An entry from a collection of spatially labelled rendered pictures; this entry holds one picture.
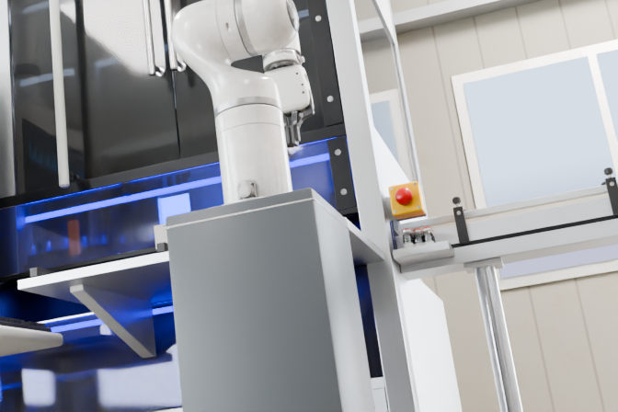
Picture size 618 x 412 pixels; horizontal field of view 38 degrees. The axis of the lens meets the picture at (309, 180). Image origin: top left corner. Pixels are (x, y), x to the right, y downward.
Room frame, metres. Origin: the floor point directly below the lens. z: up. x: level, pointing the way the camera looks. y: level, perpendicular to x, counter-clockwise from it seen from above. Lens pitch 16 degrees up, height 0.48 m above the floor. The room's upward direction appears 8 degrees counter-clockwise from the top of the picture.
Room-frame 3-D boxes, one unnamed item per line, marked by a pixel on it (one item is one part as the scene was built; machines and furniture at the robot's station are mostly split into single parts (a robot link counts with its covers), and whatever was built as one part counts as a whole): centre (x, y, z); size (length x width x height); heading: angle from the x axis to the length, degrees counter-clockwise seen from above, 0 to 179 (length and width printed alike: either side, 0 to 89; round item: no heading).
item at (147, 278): (1.95, 0.23, 0.87); 0.70 x 0.48 x 0.02; 77
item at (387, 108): (2.51, -0.26, 1.51); 0.85 x 0.01 x 0.59; 167
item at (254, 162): (1.48, 0.09, 0.95); 0.19 x 0.19 x 0.18
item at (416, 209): (2.04, -0.22, 1.00); 0.08 x 0.07 x 0.07; 167
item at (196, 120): (2.10, 0.10, 1.51); 0.43 x 0.01 x 0.59; 77
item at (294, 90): (1.78, 0.02, 1.21); 0.10 x 0.07 x 0.11; 77
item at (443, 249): (2.08, -0.25, 0.87); 0.14 x 0.13 x 0.02; 167
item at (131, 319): (2.00, 0.47, 0.80); 0.34 x 0.03 x 0.13; 167
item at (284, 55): (1.78, 0.02, 1.27); 0.09 x 0.08 x 0.03; 77
